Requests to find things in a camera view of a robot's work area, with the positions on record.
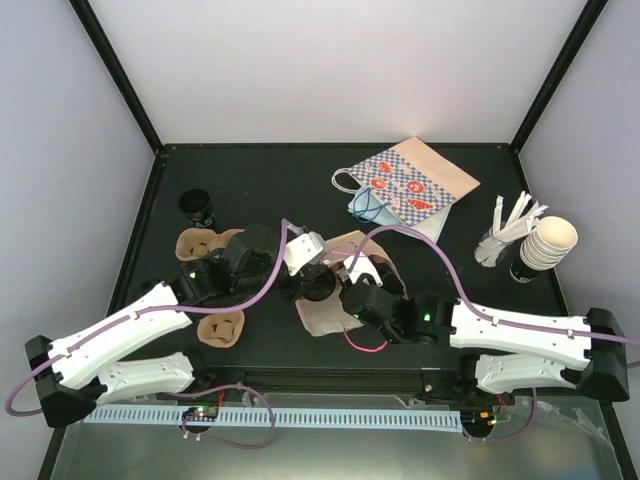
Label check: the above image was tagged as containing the cream pink Cakes paper bag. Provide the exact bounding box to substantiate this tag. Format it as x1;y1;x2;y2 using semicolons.
295;230;408;338

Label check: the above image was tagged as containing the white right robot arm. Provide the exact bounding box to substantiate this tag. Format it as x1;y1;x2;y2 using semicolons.
339;281;630;403

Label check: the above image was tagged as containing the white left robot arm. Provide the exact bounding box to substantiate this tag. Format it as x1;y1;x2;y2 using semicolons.
25;222;328;428

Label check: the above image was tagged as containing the black open coffee cup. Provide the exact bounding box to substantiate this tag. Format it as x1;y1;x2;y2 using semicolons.
178;188;215;228

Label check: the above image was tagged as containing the light blue paper bag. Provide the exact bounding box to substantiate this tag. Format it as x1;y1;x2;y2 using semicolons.
347;188;451;243

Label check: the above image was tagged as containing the blue checkered bakery paper bag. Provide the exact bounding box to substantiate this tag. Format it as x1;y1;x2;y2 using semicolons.
331;137;480;227

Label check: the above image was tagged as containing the tall white paper cup stack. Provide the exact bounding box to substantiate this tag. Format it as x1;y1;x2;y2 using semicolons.
520;216;578;271

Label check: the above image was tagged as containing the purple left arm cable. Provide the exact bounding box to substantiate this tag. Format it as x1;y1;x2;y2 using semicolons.
4;218;301;416

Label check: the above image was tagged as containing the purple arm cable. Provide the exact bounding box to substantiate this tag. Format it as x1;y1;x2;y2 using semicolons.
4;218;301;416
345;225;640;346

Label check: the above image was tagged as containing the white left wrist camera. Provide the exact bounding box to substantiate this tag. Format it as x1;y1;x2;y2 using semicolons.
284;232;328;276

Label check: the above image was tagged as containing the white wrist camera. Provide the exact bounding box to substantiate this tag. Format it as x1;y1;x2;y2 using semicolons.
343;255;383;286
284;232;328;276

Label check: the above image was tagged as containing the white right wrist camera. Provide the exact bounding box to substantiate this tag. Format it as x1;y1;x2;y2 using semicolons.
343;255;383;286

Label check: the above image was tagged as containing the white slotted cable rail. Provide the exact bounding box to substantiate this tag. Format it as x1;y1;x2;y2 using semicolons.
84;404;463;433

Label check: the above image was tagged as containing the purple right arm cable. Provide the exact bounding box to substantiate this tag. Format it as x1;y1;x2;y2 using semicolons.
345;225;640;346

